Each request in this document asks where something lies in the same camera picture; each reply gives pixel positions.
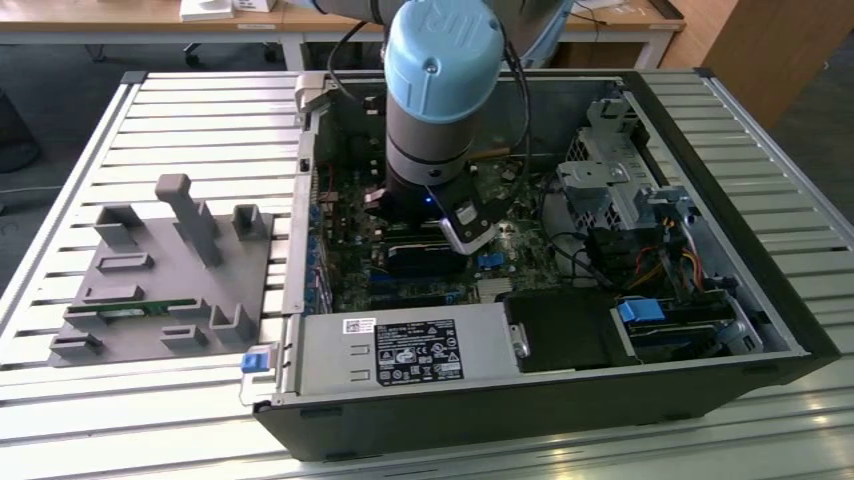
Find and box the pale blue teach pendant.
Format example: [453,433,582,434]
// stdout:
[519,0,575,70]

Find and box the grey parts rack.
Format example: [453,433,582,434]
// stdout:
[50,173,279,370]

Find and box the wooden cabinet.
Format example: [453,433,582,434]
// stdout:
[660,0,854,129]

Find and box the wooden desk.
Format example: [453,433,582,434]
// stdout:
[0,0,689,71]

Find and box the coloured wire bundle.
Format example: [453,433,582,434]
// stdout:
[626,214,709,294]

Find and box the silver drive cage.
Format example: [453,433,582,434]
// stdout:
[557,97,702,231]

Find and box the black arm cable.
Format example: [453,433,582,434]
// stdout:
[325,19,535,211]

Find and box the silver heat sink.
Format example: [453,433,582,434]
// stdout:
[478,278,514,303]

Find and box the black plastic shroud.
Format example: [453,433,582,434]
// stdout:
[499,288,640,375]

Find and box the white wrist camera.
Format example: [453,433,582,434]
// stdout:
[437,197,503,256]

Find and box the black bin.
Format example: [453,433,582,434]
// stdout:
[0,89,42,174]

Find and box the silver power supply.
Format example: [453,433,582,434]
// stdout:
[293,302,522,396]

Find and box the green motherboard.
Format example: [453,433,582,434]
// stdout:
[307,159,569,314]

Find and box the black PC case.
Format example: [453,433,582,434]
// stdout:
[251,68,844,464]

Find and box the black graphics card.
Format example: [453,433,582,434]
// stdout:
[385,239,469,276]

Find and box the blue disk carrier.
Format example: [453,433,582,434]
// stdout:
[617,298,668,326]

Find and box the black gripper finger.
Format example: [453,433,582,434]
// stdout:
[363,187,393,220]

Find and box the green RAM stick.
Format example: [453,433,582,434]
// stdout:
[66,298,202,319]

